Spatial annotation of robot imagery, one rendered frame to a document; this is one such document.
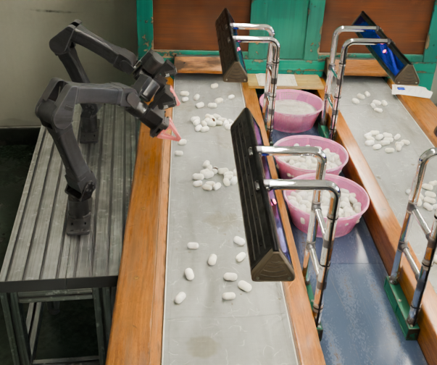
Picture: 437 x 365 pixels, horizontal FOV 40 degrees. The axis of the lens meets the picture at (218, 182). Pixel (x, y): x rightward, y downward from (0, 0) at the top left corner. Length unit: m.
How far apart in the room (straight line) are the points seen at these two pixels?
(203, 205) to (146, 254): 0.32
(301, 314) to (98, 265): 0.61
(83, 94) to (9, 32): 1.93
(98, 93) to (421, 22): 1.62
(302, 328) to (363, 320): 0.24
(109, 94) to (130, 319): 0.70
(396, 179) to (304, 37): 0.93
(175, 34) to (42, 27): 1.10
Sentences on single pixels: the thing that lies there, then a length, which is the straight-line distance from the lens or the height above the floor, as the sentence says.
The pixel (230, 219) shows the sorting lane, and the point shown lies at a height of 0.74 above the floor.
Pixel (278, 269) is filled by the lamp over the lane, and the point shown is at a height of 1.07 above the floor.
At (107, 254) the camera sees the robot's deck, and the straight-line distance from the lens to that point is 1.82.
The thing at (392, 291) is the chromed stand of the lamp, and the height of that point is 0.71.
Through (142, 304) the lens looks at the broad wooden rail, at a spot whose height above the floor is 0.76.
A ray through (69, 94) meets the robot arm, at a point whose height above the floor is 1.11.
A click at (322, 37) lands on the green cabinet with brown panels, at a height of 0.94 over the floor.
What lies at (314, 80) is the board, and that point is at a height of 0.78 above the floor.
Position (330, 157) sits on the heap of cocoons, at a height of 0.74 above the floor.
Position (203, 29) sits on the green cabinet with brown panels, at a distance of 2.73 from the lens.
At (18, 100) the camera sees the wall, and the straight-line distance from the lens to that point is 3.80.
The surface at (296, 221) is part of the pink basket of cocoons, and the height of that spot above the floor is 0.71.
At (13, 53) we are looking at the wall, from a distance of 3.69.
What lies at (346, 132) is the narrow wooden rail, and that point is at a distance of 2.33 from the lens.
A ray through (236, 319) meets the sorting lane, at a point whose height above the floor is 0.74.
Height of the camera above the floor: 1.77
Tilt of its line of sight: 31 degrees down
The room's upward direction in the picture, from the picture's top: 2 degrees clockwise
